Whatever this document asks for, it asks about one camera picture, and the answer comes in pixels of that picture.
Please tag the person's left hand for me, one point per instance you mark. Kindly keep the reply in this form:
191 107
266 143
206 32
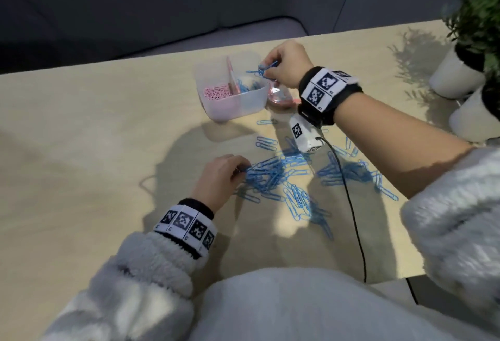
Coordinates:
218 182

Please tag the person's right hand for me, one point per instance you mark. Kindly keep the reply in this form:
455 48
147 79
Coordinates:
289 65

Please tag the floral tin lid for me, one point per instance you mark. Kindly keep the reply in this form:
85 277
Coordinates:
279 100

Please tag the heap of blue paper clips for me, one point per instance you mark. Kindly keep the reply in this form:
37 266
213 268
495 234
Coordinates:
252 86

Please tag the clear plastic divided box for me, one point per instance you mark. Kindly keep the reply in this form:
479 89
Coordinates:
234 108

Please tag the heap of pink paper clips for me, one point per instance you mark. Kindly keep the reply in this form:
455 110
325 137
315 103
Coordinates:
216 92

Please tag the group of blue paper clips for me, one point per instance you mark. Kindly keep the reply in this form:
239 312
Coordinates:
297 204

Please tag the person's left forearm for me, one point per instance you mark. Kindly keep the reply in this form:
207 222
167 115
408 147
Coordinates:
129 294

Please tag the person's right forearm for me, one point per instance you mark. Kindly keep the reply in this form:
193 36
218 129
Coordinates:
398 145

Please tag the right marker wristband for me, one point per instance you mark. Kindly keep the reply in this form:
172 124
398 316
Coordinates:
330 92

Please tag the marker wristband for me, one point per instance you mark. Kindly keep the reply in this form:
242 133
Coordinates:
185 225
330 92

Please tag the left marker wristband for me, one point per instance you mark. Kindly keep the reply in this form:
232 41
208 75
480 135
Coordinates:
185 225

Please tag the dark grey sofa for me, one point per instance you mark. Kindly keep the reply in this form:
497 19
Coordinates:
156 8

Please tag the green potted plant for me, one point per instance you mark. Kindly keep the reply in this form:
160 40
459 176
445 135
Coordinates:
493 90
476 16

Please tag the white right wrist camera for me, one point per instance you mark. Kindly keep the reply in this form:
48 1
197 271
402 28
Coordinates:
304 133

